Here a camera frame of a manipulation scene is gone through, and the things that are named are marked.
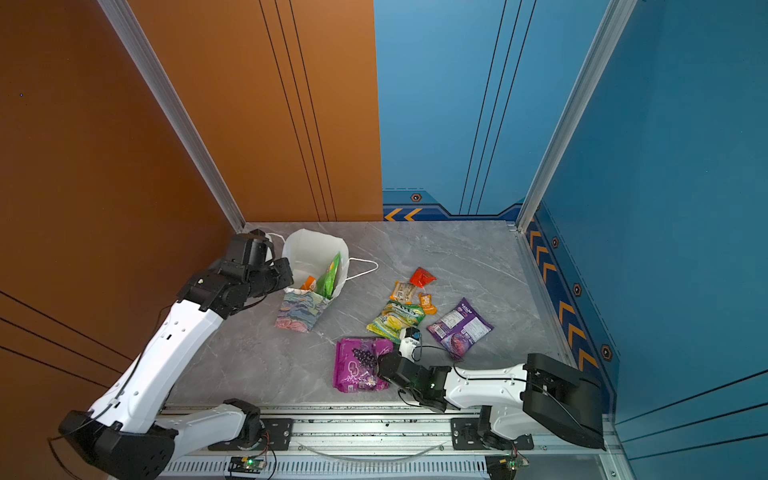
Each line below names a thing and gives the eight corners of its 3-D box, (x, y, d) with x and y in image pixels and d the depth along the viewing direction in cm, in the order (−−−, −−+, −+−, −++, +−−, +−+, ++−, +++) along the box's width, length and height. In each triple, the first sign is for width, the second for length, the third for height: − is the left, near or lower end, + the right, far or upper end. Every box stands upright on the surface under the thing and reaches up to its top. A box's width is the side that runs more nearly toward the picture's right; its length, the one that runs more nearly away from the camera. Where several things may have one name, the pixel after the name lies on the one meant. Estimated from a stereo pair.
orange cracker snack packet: (389, 298, 101) (389, 294, 98) (398, 282, 105) (398, 278, 102) (434, 317, 96) (435, 313, 94) (442, 300, 100) (443, 296, 98)
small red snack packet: (409, 284, 104) (409, 278, 101) (417, 272, 108) (418, 266, 104) (427, 294, 102) (428, 287, 99) (435, 281, 105) (436, 275, 102)
